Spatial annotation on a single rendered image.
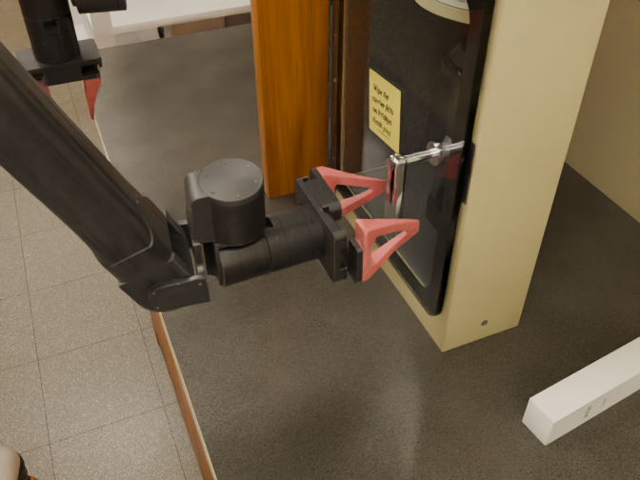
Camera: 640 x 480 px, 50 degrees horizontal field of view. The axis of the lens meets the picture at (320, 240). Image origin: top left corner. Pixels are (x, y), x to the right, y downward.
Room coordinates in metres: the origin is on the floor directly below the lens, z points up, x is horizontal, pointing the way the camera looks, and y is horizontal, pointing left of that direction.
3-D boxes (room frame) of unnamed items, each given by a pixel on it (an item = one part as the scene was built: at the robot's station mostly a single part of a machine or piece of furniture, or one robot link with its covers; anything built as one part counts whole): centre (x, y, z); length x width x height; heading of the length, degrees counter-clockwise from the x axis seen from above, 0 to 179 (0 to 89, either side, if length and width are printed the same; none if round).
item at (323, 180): (0.57, -0.03, 1.14); 0.09 x 0.07 x 0.07; 113
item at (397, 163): (0.57, -0.09, 1.17); 0.05 x 0.03 x 0.10; 113
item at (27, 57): (0.83, 0.34, 1.21); 0.10 x 0.07 x 0.07; 113
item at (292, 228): (0.52, 0.02, 1.14); 0.10 x 0.07 x 0.07; 23
